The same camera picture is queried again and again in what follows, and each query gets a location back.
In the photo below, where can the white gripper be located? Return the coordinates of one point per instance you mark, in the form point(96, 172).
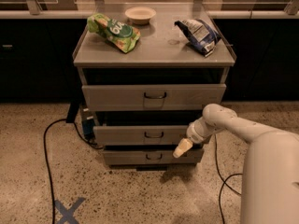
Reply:
point(195, 133)

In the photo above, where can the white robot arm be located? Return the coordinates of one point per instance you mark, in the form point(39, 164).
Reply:
point(270, 191)

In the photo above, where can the grey top drawer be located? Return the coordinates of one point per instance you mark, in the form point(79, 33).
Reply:
point(151, 97)

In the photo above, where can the grey drawer cabinet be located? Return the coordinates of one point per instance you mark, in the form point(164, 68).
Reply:
point(162, 55)

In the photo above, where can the blue power box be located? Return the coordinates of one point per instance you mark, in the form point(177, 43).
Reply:
point(87, 123)

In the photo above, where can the blue chip bag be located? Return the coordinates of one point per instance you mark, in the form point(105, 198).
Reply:
point(202, 37)

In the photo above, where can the green chip bag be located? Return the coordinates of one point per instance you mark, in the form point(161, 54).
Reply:
point(122, 35)

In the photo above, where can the blue tape cross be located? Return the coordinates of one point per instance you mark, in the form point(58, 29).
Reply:
point(68, 213)

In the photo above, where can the white paper bowl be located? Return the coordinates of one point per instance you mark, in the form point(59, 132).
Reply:
point(140, 15)

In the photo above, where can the dark counter cabinet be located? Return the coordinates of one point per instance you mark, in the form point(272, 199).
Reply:
point(37, 59)

